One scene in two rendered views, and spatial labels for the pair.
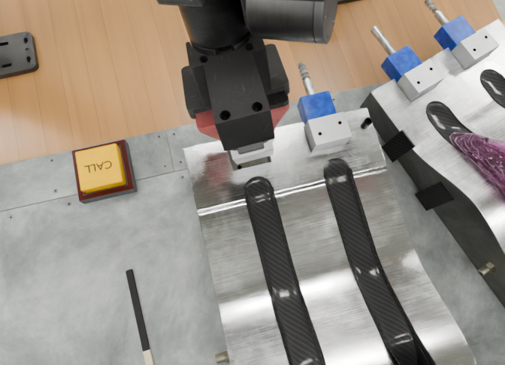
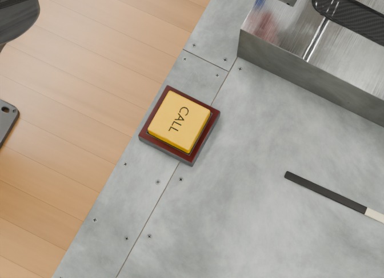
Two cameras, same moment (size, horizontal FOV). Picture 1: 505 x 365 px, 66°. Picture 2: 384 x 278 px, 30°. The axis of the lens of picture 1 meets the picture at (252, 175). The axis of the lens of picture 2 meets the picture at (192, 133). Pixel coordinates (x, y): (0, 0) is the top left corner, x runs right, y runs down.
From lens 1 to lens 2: 0.49 m
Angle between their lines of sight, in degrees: 9
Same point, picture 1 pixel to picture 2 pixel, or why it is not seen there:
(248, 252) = (369, 50)
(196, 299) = (356, 140)
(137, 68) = (99, 27)
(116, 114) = (130, 78)
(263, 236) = (364, 30)
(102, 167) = (182, 116)
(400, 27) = not seen: outside the picture
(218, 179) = (290, 23)
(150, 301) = (327, 177)
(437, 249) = not seen: outside the picture
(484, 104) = not seen: outside the picture
